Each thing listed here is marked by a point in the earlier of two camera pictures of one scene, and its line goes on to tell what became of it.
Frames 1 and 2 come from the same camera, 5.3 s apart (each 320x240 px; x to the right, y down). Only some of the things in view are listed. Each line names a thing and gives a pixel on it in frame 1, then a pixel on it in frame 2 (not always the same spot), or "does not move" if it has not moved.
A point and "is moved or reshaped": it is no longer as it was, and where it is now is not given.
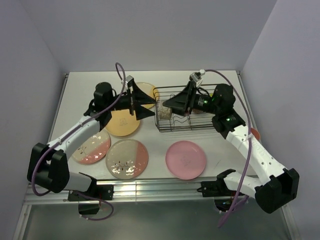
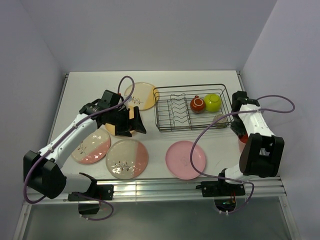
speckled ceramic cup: (165, 113) is moved or reshaped
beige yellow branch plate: (150, 90) does not move
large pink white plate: (93, 149) does not move
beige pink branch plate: (127, 159) does not move
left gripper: (140, 97) -> (133, 124)
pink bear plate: (185, 160) does not move
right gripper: (179, 102) -> (237, 130)
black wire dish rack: (180, 120) does not move
